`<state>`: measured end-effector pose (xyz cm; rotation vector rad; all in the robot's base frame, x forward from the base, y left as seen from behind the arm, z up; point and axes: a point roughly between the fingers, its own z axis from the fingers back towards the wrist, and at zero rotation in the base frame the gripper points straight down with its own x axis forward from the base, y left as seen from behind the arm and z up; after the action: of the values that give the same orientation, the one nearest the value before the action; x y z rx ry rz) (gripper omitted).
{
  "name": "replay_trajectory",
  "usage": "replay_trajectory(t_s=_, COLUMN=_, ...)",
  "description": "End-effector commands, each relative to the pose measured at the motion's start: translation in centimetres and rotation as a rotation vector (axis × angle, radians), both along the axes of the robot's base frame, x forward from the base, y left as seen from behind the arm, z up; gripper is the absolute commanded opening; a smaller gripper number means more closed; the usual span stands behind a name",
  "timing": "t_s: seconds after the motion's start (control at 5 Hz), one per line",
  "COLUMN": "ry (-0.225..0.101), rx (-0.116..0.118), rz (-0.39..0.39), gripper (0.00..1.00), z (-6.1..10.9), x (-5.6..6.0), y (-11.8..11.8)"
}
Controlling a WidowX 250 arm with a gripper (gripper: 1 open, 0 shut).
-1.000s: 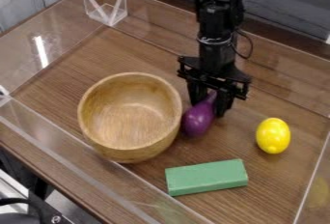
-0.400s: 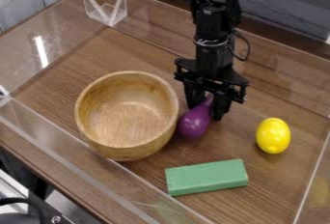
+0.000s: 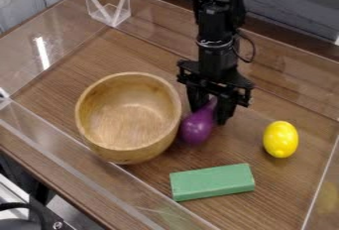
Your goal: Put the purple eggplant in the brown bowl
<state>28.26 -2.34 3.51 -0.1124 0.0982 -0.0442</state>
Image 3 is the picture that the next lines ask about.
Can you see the purple toy eggplant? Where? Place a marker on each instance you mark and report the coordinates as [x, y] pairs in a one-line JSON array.
[[196, 126]]

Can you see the green rectangular block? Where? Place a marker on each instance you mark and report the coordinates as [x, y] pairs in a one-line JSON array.
[[210, 182]]

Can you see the clear acrylic corner bracket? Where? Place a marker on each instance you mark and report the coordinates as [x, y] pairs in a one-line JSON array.
[[109, 14]]

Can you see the yellow toy lemon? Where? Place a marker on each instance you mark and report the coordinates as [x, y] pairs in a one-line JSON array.
[[280, 139]]

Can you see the brown wooden bowl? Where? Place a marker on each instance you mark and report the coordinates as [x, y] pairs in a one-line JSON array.
[[126, 116]]

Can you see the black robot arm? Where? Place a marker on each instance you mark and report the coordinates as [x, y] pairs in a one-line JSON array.
[[218, 19]]

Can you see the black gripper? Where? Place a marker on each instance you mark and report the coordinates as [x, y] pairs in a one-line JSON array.
[[212, 75]]

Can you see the black metal mount plate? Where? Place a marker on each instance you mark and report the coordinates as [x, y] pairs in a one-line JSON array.
[[54, 222]]

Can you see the clear acrylic tray wall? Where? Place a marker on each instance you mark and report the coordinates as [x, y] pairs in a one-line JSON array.
[[118, 200]]

